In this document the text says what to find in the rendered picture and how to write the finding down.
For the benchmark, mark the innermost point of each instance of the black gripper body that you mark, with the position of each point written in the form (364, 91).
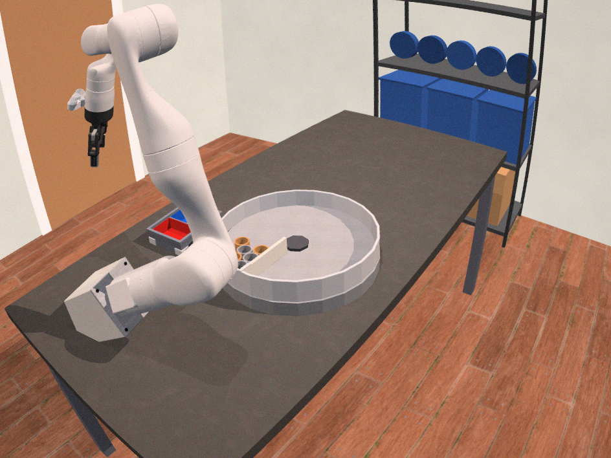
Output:
(98, 119)

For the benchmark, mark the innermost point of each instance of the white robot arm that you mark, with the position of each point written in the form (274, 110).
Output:
(172, 159)

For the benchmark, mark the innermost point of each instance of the white round turntable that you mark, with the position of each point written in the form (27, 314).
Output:
(310, 234)

